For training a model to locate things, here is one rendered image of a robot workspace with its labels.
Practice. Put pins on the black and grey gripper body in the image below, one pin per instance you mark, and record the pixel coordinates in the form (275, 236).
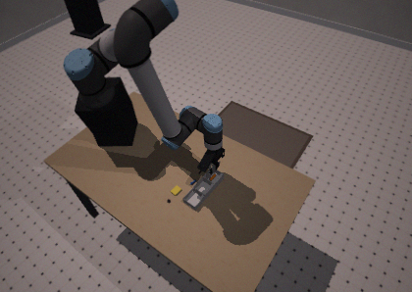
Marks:
(218, 155)

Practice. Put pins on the grey rack of bins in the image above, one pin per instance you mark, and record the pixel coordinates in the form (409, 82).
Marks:
(202, 189)

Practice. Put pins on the yellow square pad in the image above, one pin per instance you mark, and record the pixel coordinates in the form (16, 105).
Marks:
(176, 190)

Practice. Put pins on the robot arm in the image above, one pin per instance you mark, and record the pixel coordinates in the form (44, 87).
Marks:
(134, 31)

